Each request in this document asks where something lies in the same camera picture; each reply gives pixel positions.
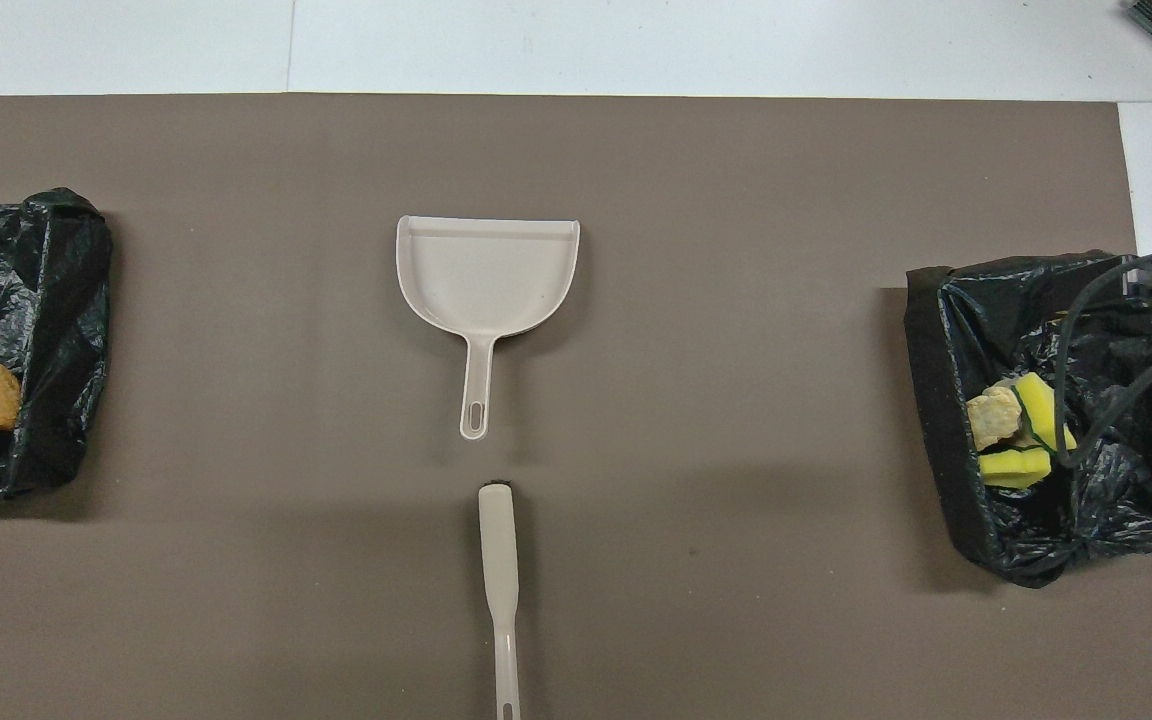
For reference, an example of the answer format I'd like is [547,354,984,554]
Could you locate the green and yellow sponge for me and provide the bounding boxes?
[1012,372,1078,453]

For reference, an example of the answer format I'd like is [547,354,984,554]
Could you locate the pale flaky croissant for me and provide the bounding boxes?
[966,384,1025,453]

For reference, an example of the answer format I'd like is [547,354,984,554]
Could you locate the chunky yellow sponge piece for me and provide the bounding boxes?
[979,446,1053,489]

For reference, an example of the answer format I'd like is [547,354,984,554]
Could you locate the beige plastic dustpan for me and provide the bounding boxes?
[395,215,582,441]

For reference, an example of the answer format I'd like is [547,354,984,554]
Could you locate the beige brush black bristles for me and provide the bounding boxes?
[477,483,523,720]

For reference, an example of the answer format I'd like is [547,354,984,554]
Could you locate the black bag lined bin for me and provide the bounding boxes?
[904,250,1152,589]
[0,187,114,501]

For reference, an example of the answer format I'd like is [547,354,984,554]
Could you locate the brown table mat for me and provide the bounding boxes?
[0,93,1152,720]

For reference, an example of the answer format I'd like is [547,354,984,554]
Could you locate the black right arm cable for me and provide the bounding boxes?
[1052,248,1152,469]

